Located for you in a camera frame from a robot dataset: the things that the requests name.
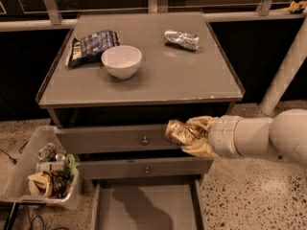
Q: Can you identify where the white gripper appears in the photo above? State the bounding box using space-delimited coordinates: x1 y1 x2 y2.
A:
181 115 242 159

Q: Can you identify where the crushed orange can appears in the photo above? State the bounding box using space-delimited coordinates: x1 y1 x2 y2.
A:
165 120 199 146

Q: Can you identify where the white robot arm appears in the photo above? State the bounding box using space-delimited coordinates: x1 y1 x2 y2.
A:
182 109 307 167

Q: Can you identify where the grey top drawer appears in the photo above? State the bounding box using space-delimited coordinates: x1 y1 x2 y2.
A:
54 121 229 155

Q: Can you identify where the grey drawer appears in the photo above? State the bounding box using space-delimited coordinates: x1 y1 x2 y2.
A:
76 157 213 179
54 121 229 155
90 176 208 230

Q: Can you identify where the grey bottom drawer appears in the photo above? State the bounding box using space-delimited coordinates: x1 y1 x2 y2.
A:
90 176 208 230

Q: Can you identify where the grey middle drawer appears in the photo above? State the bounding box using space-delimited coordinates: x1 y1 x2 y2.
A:
76 157 213 179

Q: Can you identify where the grey drawer cabinet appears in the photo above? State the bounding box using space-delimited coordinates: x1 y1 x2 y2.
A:
35 11 247 230

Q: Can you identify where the crushed silver can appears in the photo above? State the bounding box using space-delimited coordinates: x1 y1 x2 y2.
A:
163 30 200 51

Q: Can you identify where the green can in bin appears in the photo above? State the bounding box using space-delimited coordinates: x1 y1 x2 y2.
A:
37 143 56 161

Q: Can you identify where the silver can in bin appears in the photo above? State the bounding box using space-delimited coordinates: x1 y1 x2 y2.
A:
36 161 65 172

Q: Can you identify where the white ceramic bowl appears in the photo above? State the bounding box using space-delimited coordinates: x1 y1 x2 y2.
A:
101 45 142 80

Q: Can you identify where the blue chip bag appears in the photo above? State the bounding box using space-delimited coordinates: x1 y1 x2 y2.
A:
65 30 120 69

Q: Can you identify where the clear plastic bin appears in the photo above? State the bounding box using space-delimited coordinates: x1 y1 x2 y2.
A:
1 126 83 210

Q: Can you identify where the yellow object on railing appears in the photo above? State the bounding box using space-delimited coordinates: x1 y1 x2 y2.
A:
289 1 307 13

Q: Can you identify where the yellow wrapper in bin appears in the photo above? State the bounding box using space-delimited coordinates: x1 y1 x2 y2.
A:
28 172 53 197

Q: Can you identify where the metal railing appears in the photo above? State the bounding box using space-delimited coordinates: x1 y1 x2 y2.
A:
0 0 307 32

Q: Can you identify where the white slanted post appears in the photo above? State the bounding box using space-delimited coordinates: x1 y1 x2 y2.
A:
259 18 307 116

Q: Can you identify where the black floor cable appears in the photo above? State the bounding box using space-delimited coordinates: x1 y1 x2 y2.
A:
0 139 30 166

